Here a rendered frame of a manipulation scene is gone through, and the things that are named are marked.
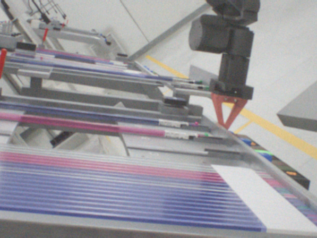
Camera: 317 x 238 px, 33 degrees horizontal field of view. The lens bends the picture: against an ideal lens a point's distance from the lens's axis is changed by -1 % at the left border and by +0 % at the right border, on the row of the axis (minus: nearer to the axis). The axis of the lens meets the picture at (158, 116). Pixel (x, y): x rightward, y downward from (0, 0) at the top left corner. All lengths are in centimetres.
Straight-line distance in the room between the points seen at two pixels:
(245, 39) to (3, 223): 70
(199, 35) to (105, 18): 754
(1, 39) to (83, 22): 633
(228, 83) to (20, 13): 448
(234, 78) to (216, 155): 24
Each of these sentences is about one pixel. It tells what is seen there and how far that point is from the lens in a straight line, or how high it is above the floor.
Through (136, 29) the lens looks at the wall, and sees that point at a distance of 860.
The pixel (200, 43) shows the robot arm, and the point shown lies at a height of 89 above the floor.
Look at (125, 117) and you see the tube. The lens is 107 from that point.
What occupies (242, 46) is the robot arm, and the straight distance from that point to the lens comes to 107.
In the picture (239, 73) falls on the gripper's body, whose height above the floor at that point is 79.
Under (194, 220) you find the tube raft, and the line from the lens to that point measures 54.
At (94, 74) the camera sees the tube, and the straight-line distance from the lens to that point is 132.
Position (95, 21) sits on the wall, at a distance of 855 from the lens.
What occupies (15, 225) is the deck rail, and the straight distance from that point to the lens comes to 49.
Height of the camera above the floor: 106
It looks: 13 degrees down
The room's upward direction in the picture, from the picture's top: 35 degrees counter-clockwise
